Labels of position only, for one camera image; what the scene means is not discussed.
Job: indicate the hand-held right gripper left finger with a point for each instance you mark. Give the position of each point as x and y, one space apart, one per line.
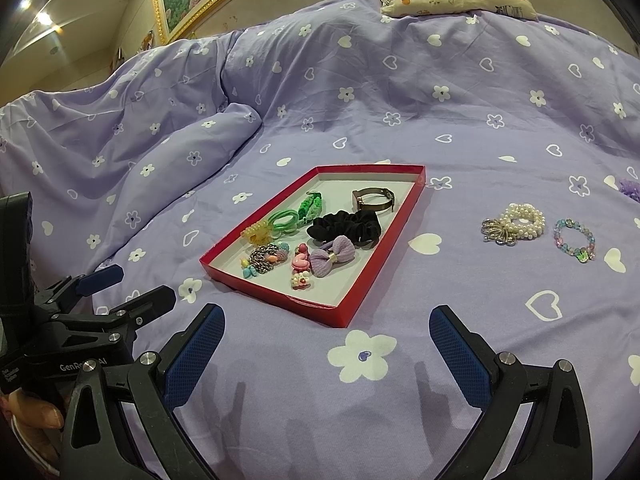
197 355

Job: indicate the metal bangle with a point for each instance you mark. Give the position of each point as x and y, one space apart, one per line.
374 201

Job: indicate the person's left hand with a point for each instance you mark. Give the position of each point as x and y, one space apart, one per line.
40 412

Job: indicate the red jewelry tray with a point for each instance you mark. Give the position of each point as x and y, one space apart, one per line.
380 245

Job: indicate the black scrunchie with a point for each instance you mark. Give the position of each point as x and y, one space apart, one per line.
345 227

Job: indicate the flower hair clip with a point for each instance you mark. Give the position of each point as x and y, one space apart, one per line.
301 281

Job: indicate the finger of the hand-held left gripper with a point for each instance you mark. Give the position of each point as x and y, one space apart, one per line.
150 302
102 277

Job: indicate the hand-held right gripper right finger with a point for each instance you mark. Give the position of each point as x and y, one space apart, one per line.
457 355

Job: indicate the purple floral duvet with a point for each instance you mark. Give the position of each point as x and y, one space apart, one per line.
380 110

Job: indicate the pink flamingo hair clip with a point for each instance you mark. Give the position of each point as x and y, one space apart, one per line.
301 262

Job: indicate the person's left forearm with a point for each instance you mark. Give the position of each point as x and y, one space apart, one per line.
30 447

